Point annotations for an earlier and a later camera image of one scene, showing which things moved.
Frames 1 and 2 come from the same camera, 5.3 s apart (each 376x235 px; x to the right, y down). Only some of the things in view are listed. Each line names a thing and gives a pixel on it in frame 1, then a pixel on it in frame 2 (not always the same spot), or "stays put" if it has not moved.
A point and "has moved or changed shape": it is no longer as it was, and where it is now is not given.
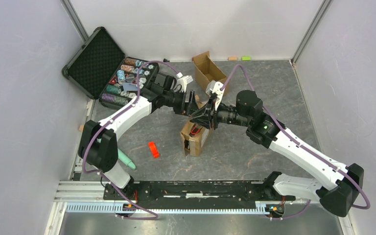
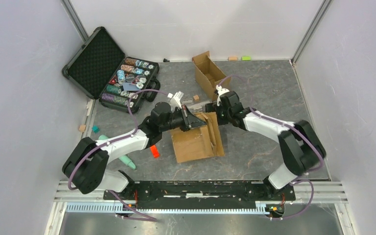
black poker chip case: (101, 70) stays put
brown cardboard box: (194, 145) has moved or changed shape
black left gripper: (188, 108) → (189, 121)
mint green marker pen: (126, 159) stays put
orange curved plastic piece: (153, 149) stays put
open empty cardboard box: (206, 70) stays put
